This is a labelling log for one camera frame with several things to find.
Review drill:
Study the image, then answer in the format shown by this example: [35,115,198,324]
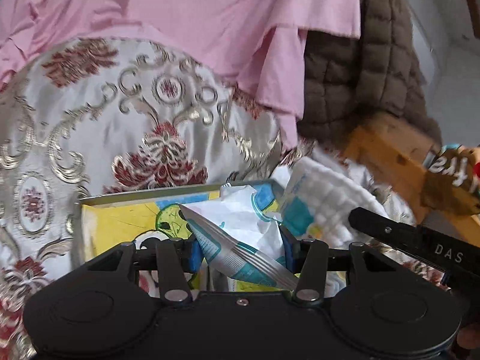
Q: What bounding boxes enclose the brown printed bag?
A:
[420,144,480,215]

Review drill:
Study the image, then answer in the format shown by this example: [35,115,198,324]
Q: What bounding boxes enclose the wooden furniture frame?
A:
[343,114,480,226]

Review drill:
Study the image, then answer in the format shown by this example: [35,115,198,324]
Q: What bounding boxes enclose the metal tray with cartoon drawing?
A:
[77,180,338,297]

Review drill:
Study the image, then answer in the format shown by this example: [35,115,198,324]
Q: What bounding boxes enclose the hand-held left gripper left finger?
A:
[80,237,205,306]

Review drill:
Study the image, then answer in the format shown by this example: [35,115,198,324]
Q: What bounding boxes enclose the brown quilted jacket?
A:
[296,0,443,147]

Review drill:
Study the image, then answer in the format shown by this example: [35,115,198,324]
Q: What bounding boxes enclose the blue and white tissue packet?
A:
[179,184,301,290]

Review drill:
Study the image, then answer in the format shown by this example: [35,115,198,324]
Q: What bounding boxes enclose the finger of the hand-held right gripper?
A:
[348,207,424,249]

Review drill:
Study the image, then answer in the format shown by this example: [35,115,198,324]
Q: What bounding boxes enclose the white waffle cloth blue print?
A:
[279,157,383,248]

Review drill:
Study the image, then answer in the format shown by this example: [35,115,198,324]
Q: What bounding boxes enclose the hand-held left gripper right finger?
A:
[279,229,404,304]

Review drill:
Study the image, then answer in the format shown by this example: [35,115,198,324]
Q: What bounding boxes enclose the floral satin blanket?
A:
[0,37,421,360]

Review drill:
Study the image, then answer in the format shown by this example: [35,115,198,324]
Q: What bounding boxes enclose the pink bed sheet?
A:
[0,0,362,149]

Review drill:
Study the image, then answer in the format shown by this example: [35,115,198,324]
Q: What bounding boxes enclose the person's right hand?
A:
[455,322,480,352]

